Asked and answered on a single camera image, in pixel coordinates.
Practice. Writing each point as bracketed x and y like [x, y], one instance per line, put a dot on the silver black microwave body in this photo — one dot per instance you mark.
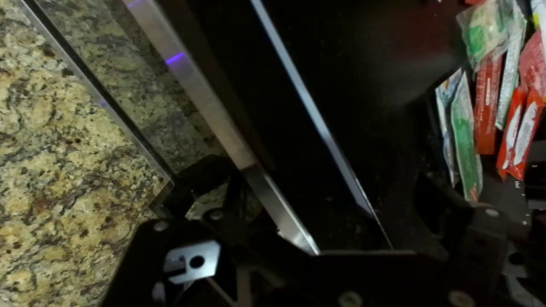
[398, 113]

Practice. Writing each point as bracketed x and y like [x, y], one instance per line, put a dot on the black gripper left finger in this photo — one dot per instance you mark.
[228, 266]

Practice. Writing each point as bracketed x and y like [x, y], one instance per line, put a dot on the red white sauce packet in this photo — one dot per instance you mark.
[509, 142]
[530, 130]

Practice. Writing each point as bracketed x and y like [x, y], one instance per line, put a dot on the white yellow sauce packet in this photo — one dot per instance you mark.
[540, 14]

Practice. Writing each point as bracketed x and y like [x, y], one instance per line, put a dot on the long white sauce packet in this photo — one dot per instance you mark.
[513, 74]

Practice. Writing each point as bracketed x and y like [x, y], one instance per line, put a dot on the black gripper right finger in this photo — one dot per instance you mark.
[484, 249]

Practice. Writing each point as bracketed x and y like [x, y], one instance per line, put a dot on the white green sauce packet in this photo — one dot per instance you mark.
[446, 113]

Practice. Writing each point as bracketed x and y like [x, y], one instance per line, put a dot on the clear green print packet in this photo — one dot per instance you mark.
[484, 28]

